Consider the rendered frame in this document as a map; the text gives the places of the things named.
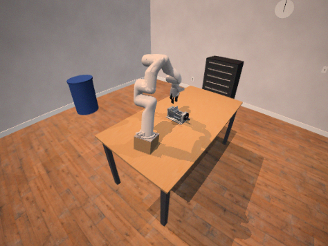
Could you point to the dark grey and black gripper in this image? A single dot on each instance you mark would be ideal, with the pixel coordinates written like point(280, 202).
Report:
point(173, 94)

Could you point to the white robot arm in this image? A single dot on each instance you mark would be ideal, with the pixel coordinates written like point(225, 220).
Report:
point(148, 85)

